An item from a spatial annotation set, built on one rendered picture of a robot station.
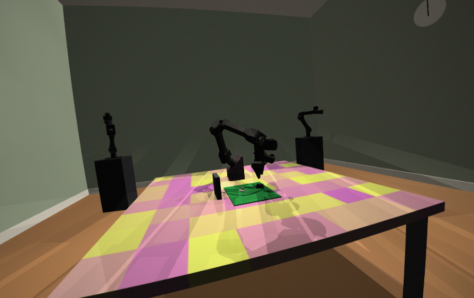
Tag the green circuit board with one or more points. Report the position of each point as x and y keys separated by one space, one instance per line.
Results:
x=243 y=190

